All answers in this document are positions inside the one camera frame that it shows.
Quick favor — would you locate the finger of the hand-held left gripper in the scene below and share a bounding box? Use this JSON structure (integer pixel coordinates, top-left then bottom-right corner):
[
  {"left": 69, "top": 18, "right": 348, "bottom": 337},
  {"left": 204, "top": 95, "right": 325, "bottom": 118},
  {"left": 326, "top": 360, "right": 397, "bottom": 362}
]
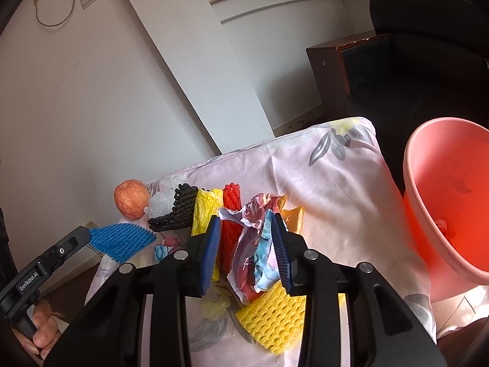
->
[{"left": 37, "top": 226, "right": 92, "bottom": 274}]

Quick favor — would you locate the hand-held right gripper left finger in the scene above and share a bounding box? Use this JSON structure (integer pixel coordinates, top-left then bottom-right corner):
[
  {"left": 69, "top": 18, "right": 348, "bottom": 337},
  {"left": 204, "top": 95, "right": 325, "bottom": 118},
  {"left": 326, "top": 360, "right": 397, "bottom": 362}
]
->
[{"left": 43, "top": 215, "right": 223, "bottom": 367}]

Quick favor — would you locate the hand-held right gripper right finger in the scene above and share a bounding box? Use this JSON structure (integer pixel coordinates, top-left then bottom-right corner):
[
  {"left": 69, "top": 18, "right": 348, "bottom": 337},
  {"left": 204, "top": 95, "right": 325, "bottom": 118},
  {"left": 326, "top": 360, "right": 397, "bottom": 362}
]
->
[{"left": 271, "top": 213, "right": 446, "bottom": 367}]

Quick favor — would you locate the colourful paper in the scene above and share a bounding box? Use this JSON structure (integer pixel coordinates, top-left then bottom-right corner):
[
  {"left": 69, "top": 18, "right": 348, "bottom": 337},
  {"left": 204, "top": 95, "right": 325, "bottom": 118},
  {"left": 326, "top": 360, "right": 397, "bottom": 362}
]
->
[{"left": 217, "top": 193, "right": 288, "bottom": 303}]

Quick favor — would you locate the blue foam fruit net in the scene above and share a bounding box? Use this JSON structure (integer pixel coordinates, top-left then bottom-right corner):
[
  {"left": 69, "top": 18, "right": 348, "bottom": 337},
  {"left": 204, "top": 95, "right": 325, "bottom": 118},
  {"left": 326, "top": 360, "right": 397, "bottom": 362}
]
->
[{"left": 89, "top": 223, "right": 157, "bottom": 265}]

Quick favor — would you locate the yellow foam fruit net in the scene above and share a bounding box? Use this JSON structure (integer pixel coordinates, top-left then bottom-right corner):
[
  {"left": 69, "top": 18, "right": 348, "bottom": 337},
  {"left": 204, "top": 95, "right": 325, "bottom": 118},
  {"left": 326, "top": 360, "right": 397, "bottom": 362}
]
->
[{"left": 236, "top": 278, "right": 307, "bottom": 355}]

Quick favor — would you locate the clear plastic bag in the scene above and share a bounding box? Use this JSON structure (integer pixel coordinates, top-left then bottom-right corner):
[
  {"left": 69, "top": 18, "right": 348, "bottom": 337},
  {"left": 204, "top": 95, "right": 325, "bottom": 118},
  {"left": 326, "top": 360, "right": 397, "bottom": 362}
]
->
[{"left": 144, "top": 190, "right": 177, "bottom": 219}]

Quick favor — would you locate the pink plastic bucket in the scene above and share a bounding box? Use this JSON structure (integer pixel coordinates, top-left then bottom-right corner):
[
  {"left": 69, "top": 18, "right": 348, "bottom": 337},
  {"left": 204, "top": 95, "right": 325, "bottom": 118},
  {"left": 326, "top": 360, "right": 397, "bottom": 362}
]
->
[{"left": 403, "top": 117, "right": 489, "bottom": 303}]

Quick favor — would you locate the person's left hand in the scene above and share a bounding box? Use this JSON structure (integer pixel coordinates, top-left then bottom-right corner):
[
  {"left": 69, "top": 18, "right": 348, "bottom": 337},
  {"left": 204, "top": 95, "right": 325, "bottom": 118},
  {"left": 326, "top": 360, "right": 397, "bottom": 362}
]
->
[{"left": 31, "top": 299, "right": 62, "bottom": 358}]

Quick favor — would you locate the small colourful wrapper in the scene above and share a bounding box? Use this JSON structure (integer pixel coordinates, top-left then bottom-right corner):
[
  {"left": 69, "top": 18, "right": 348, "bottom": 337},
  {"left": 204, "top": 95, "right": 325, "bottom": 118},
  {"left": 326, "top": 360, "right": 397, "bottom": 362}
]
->
[{"left": 153, "top": 237, "right": 181, "bottom": 264}]

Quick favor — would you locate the yellow plastic bag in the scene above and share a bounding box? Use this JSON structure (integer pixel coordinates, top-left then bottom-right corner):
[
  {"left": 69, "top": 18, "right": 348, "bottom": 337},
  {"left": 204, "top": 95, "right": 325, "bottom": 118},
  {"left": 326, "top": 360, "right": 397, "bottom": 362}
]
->
[{"left": 190, "top": 187, "right": 224, "bottom": 283}]

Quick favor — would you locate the red foam fruit net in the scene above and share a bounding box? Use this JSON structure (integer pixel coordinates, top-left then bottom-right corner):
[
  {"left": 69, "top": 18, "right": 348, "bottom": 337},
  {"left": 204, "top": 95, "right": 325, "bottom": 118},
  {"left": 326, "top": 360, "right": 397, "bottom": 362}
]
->
[{"left": 221, "top": 182, "right": 246, "bottom": 276}]

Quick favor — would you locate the black foam fruit net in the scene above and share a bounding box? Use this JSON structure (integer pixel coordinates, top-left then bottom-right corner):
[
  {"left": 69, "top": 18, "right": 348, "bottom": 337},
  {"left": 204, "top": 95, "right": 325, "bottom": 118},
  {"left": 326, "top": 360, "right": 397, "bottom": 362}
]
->
[{"left": 148, "top": 184, "right": 200, "bottom": 233}]

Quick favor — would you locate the floral pink cloth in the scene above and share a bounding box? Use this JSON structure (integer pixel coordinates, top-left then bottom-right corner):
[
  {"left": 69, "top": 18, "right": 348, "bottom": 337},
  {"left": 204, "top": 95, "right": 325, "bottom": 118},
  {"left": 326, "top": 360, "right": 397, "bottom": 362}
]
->
[{"left": 85, "top": 117, "right": 438, "bottom": 367}]

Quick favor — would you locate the red apple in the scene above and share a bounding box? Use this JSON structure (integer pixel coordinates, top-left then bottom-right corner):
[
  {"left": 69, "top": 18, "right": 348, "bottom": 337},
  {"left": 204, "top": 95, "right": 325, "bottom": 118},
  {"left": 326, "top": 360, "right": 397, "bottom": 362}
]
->
[{"left": 114, "top": 178, "right": 151, "bottom": 221}]

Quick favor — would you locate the red scrap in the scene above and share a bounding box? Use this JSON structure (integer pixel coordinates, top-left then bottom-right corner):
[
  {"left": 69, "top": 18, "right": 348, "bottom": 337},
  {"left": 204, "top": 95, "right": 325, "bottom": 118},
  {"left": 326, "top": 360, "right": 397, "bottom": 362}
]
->
[{"left": 435, "top": 218, "right": 456, "bottom": 238}]

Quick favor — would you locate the brown wooden side cabinet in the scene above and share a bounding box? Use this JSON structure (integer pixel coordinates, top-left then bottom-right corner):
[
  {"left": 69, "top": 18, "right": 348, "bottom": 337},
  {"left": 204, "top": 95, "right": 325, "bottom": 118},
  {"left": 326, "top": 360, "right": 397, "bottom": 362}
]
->
[{"left": 306, "top": 32, "right": 391, "bottom": 128}]

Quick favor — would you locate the black leather armchair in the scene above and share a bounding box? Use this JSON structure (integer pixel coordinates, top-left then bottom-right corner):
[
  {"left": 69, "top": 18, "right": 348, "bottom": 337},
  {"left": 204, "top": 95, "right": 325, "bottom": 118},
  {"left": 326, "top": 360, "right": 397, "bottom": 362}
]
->
[{"left": 343, "top": 0, "right": 489, "bottom": 199}]

